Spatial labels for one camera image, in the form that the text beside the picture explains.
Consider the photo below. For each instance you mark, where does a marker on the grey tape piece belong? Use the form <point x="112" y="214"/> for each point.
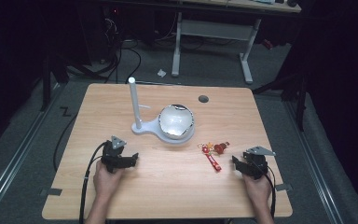
<point x="283" y="187"/>
<point x="51" y="192"/>

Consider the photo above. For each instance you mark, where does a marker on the small red floor object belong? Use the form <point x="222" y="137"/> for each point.
<point x="268" y="44"/>

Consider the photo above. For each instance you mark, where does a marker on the dark round table grommet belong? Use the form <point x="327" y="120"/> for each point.
<point x="203" y="99"/>

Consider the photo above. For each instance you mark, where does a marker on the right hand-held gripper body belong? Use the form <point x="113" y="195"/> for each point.
<point x="255" y="161"/>

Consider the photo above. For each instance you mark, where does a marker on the shiny metal bowl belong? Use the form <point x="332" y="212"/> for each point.
<point x="176" y="122"/>

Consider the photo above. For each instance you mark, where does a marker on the white paper scrap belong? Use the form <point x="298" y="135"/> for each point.
<point x="161" y="73"/>

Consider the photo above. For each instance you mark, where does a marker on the white stand with pole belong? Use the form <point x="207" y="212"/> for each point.
<point x="136" y="109"/>

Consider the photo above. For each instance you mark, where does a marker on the black metal stand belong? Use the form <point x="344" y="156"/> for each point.
<point x="292" y="90"/>
<point x="48" y="84"/>

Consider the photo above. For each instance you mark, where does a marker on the metal floor rail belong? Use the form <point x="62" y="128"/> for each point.
<point x="315" y="161"/>
<point x="15" y="155"/>

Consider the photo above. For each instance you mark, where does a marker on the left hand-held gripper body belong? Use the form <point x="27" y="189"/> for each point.
<point x="113" y="155"/>

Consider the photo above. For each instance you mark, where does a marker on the white-framed wooden desk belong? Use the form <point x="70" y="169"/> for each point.
<point x="214" y="30"/>

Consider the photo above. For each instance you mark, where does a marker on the person's left hand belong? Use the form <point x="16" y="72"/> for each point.
<point x="107" y="183"/>

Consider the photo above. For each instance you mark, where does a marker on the person's right hand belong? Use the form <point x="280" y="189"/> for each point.
<point x="257" y="189"/>

